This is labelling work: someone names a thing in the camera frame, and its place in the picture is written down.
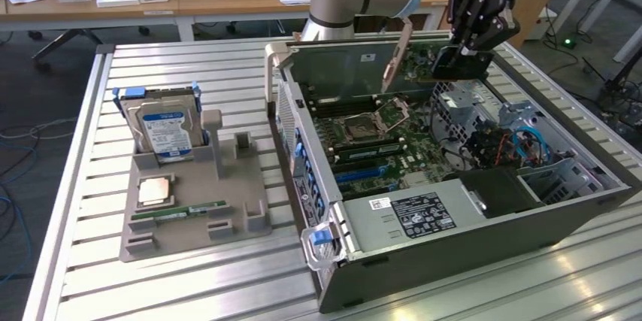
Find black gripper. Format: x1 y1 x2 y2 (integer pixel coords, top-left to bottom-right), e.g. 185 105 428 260
446 0 546 57

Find graphics card with metal bracket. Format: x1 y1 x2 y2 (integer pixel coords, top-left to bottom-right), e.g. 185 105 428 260
379 18 496 93

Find metal disk bay cage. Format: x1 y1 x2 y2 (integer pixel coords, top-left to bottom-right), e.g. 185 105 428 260
430 80 503 141

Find metal socket cover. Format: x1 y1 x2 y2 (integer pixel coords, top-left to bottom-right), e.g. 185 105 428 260
373 95 410 126

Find CPU socket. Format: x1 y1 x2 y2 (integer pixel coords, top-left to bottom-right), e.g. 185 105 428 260
333 112 387 145

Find green motherboard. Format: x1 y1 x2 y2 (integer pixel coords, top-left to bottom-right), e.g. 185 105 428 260
300 87 458 201

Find RAM stick with white label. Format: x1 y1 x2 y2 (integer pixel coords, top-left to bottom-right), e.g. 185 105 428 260
333 143 406 162

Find perforated metal drive cage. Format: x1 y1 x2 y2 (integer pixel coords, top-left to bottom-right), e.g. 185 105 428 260
515 157 606 205

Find blue expansion slot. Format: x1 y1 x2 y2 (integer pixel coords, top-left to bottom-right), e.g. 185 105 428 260
333 165 395 185

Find grey power supply unit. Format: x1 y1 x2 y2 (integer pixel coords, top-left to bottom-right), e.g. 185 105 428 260
341 180 487 254

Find blue case latch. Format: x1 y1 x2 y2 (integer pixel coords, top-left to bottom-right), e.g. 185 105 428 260
309 229 335 249

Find open black PC case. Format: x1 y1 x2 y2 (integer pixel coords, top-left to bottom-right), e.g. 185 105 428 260
264 29 635 314

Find hard disk in blue carrier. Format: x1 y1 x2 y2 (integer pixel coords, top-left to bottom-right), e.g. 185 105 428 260
109 82 203 166

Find grey parts rack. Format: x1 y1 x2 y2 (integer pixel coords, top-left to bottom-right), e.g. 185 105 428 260
117 109 275 264

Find CPU chip with metal lid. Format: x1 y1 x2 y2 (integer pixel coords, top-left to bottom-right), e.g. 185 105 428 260
135 177 169 207

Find office chair base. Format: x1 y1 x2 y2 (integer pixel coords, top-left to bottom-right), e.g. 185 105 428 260
29 27 151 70

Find green RAM stick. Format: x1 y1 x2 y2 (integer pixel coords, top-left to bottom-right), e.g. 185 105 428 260
128 202 225 223

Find white table frame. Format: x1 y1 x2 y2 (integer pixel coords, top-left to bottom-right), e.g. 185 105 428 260
548 0 642 62

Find blue data wire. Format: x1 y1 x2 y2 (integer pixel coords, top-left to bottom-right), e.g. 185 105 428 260
511 125 552 168

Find blue floor cable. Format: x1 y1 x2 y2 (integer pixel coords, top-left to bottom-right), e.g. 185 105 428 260
0 140 41 284

